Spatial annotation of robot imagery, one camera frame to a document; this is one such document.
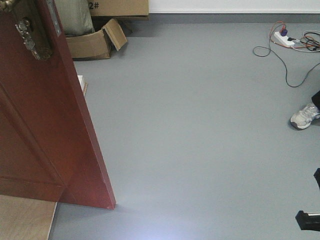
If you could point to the brown wooden door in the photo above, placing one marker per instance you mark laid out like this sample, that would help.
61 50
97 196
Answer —
19 69

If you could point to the black robot part upper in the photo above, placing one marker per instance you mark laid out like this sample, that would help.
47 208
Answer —
317 176

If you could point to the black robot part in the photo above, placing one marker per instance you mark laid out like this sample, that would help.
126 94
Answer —
308 221
317 176

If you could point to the black robot part lower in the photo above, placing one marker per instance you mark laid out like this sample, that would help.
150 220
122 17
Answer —
308 221

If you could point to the open cardboard box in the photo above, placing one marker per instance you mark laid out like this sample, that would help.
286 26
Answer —
98 45

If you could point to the cardboard box marked 2# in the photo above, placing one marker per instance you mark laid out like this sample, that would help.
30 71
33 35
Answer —
126 9

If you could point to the large olive green sack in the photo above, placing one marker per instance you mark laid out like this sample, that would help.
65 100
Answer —
75 17

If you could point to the white grey sneaker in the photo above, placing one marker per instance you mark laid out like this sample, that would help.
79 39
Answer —
304 117

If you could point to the white power strip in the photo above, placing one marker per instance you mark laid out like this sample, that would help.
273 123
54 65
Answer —
283 40

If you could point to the purple plug adapter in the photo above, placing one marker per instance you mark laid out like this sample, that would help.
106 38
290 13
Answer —
283 32

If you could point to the seated person black trousers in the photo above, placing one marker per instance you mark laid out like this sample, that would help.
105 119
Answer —
316 99

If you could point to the plywood base platform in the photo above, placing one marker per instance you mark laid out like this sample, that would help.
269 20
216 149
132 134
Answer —
25 217

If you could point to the white wooden border rail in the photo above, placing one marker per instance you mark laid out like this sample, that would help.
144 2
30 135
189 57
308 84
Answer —
82 82

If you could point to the brass door handle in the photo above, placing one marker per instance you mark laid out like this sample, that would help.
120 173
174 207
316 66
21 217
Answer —
30 27

